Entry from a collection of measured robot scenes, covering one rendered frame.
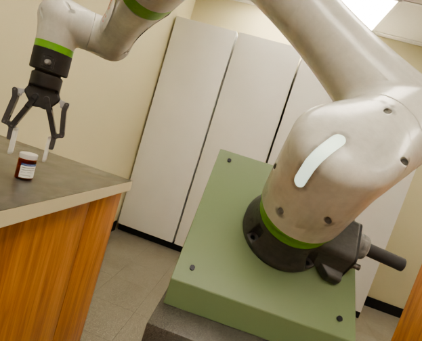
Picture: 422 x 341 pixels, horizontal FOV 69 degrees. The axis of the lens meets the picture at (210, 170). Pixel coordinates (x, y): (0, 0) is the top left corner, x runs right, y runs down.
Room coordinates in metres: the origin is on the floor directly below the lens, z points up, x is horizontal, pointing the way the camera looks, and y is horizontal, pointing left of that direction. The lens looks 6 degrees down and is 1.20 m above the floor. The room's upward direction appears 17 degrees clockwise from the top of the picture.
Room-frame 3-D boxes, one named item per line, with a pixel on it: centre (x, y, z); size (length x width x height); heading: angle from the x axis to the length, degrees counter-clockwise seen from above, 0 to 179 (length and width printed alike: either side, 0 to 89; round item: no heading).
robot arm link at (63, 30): (0.82, 0.48, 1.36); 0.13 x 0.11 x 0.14; 120
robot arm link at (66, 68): (0.81, 0.48, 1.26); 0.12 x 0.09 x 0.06; 22
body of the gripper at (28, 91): (0.82, 0.49, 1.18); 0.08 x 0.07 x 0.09; 112
